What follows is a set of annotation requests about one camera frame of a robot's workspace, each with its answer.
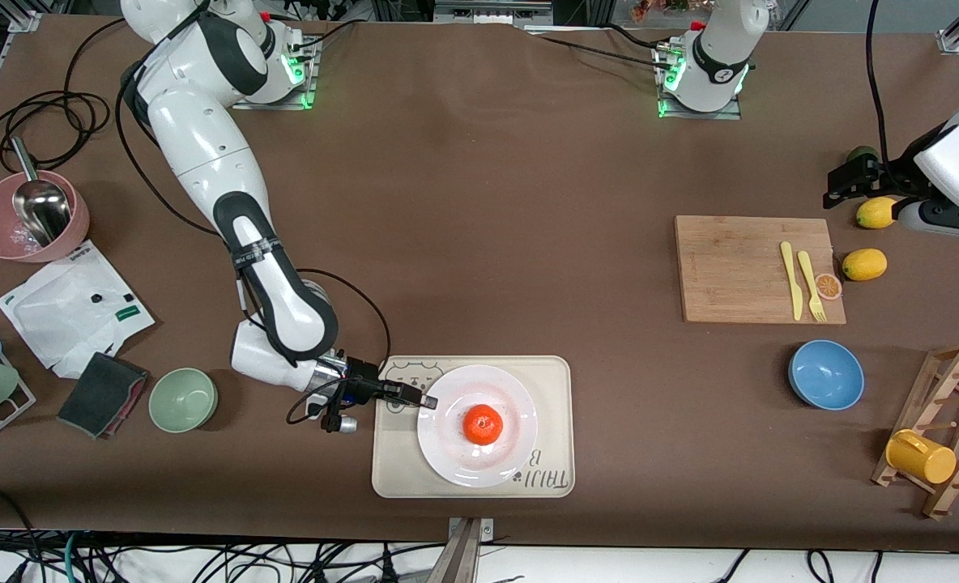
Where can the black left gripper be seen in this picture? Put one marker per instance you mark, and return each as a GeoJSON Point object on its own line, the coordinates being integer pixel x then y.
{"type": "Point", "coordinates": [884, 174]}

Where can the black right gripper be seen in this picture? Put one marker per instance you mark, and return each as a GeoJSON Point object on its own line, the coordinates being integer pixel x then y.
{"type": "Point", "coordinates": [365, 377]}

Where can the white round plate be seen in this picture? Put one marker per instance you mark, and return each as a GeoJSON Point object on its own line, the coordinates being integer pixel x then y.
{"type": "Point", "coordinates": [447, 453]}

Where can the orange mandarin fruit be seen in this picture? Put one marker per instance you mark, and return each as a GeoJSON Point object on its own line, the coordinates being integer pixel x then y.
{"type": "Point", "coordinates": [483, 424]}

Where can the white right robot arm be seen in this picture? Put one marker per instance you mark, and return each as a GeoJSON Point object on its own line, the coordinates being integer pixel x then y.
{"type": "Point", "coordinates": [204, 138]}

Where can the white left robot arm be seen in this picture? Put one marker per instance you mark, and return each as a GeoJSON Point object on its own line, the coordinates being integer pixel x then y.
{"type": "Point", "coordinates": [714, 65]}

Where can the yellow lemon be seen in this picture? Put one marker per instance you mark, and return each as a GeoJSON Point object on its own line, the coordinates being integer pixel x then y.
{"type": "Point", "coordinates": [864, 265]}
{"type": "Point", "coordinates": [875, 214]}

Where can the beige bear print tray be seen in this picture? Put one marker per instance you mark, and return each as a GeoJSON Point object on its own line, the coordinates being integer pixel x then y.
{"type": "Point", "coordinates": [398, 470]}

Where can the yellow plastic fork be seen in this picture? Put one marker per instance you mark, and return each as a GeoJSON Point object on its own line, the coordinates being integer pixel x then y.
{"type": "Point", "coordinates": [809, 279]}

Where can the toy orange slice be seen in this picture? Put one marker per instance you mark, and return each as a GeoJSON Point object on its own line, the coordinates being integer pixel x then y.
{"type": "Point", "coordinates": [829, 287]}

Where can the yellow plastic knife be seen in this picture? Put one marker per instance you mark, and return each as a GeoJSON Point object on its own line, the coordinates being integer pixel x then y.
{"type": "Point", "coordinates": [793, 283]}

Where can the wooden cutting board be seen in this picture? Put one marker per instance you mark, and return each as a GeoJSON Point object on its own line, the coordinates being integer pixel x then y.
{"type": "Point", "coordinates": [739, 267]}

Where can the blue bowl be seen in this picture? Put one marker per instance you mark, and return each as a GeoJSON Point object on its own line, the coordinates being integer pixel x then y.
{"type": "Point", "coordinates": [826, 375]}

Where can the wooden cup rack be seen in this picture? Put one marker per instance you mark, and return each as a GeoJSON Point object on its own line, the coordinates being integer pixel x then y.
{"type": "Point", "coordinates": [953, 372]}

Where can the pale green bowl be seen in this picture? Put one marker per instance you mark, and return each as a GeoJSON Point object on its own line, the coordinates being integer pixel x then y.
{"type": "Point", "coordinates": [183, 400]}

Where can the yellow mug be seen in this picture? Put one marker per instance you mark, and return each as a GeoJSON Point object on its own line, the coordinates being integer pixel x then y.
{"type": "Point", "coordinates": [921, 458]}

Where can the dark grey folded cloth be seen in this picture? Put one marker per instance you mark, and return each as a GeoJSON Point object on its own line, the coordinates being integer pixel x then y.
{"type": "Point", "coordinates": [100, 394]}

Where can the white plastic bag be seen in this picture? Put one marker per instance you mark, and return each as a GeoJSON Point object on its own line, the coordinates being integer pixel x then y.
{"type": "Point", "coordinates": [62, 320]}

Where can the grey metal box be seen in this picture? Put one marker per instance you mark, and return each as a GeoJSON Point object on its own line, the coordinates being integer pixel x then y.
{"type": "Point", "coordinates": [492, 11]}

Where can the metal scoop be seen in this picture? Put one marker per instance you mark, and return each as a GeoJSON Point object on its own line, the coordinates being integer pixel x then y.
{"type": "Point", "coordinates": [42, 206]}

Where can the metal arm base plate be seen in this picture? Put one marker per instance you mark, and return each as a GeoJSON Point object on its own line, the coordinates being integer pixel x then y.
{"type": "Point", "coordinates": [730, 113]}
{"type": "Point", "coordinates": [285, 104]}

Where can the grey metal camera mount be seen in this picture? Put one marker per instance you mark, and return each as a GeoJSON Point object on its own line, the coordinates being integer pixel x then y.
{"type": "Point", "coordinates": [463, 559]}

